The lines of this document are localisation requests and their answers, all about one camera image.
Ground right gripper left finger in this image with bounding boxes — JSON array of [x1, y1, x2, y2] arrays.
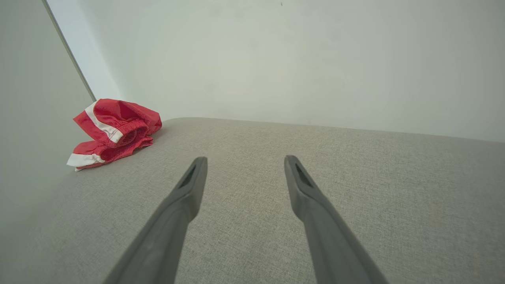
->
[[103, 156, 208, 284]]

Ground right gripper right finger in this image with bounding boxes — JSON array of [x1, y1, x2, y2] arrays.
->
[[284, 155, 389, 284]]

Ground red shorts with white stripe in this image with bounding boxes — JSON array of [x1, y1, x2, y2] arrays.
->
[[66, 99, 163, 172]]

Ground grey fabric sofa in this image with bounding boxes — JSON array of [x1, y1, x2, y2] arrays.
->
[[0, 117, 505, 284]]

